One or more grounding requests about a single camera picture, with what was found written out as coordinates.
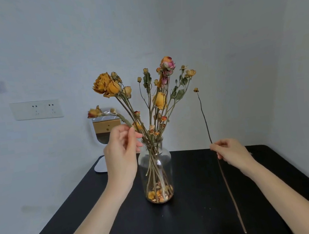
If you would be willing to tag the person's left forearm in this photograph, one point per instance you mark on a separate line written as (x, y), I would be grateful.
(94, 223)

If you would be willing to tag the clear glass vase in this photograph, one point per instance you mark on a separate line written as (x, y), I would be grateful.
(161, 158)

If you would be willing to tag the dried orange rose stem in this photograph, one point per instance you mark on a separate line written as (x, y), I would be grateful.
(95, 112)

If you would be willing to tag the thin bare stem with bud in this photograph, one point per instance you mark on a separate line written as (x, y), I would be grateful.
(203, 116)

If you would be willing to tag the white framed standing mirror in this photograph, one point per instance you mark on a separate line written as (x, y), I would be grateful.
(100, 166)

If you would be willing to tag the person's left hand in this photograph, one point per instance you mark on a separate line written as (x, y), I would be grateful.
(119, 163)

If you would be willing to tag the person's left thumb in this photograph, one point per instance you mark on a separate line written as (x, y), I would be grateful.
(131, 144)

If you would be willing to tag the white wall socket plate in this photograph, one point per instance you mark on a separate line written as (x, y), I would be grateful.
(36, 110)

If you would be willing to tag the bunch of dried flowers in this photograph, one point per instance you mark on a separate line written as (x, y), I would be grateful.
(159, 99)

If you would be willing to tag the pile of dried petals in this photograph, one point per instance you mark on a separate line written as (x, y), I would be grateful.
(160, 194)

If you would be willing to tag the person's right forearm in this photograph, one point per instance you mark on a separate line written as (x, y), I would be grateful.
(287, 200)

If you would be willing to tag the person's right thumb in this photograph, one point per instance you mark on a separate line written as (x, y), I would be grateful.
(217, 148)

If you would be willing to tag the person's right hand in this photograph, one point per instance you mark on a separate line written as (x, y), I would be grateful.
(234, 154)

